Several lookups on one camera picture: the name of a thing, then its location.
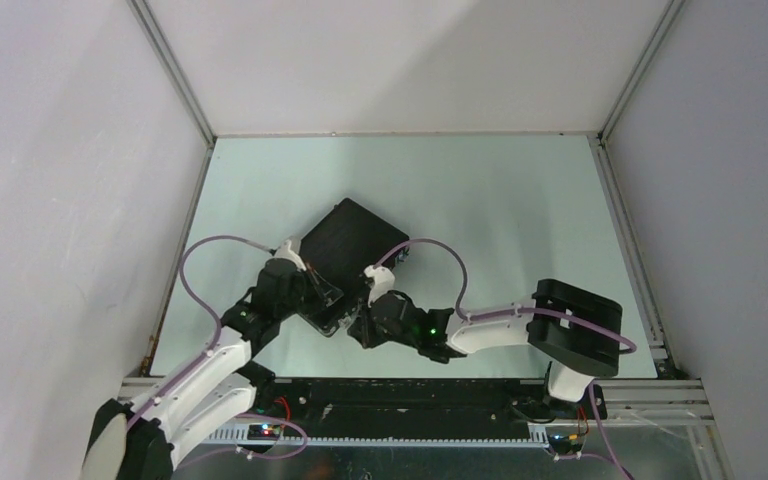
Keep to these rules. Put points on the black aluminium poker case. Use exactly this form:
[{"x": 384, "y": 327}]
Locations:
[{"x": 340, "y": 246}]

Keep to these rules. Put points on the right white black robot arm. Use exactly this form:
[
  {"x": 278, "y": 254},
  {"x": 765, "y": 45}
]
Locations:
[{"x": 578, "y": 330}]

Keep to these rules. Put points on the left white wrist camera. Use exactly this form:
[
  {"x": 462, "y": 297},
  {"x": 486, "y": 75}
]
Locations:
[{"x": 289, "y": 250}]

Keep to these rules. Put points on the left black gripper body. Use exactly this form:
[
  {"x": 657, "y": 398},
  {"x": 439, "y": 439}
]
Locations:
[{"x": 305, "y": 298}]

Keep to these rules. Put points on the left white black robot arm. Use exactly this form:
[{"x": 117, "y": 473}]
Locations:
[{"x": 149, "y": 436}]

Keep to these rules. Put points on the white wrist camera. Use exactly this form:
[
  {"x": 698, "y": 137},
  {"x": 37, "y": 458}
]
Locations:
[
  {"x": 380, "y": 280},
  {"x": 289, "y": 250}
]

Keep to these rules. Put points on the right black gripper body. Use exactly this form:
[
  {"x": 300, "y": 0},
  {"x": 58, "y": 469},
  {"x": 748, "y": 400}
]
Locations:
[{"x": 374, "y": 334}]

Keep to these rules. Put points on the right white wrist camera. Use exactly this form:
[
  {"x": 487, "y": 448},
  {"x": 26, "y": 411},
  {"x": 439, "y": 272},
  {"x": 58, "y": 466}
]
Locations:
[{"x": 380, "y": 280}]

